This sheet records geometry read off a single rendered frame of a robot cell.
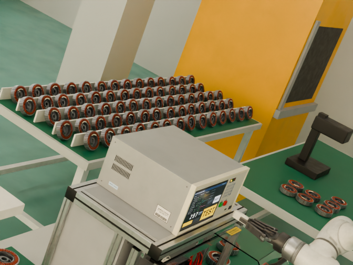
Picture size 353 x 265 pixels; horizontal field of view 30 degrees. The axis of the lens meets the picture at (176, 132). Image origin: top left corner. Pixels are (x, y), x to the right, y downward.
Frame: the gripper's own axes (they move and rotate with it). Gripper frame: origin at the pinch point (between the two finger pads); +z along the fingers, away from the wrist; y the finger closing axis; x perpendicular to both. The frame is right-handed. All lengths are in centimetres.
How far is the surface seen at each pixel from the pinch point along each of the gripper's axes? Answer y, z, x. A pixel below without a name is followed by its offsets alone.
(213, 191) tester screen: -12.8, 9.7, 8.6
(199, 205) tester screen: -19.8, 9.7, 4.0
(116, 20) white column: 275, 277, -20
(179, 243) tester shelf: -30.2, 6.8, -7.3
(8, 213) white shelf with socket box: -87, 37, 1
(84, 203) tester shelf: -43, 42, -9
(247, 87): 326, 151, -31
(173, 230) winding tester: -29.1, 11.4, -5.0
